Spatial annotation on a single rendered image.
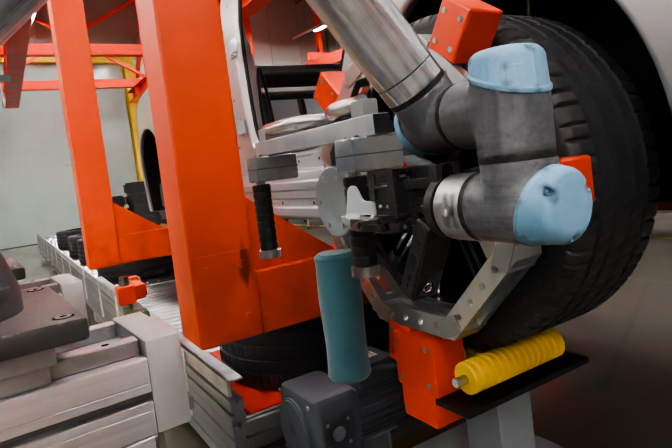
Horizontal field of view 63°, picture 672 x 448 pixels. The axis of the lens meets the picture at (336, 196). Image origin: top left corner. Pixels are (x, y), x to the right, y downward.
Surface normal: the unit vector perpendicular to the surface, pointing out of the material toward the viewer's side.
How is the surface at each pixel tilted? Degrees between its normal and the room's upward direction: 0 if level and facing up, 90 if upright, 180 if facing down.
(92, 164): 90
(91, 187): 90
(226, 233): 90
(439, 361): 90
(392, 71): 114
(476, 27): 125
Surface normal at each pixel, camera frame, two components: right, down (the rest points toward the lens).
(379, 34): 0.06, 0.29
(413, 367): -0.85, 0.14
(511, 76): -0.23, 0.04
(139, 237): 0.52, -0.02
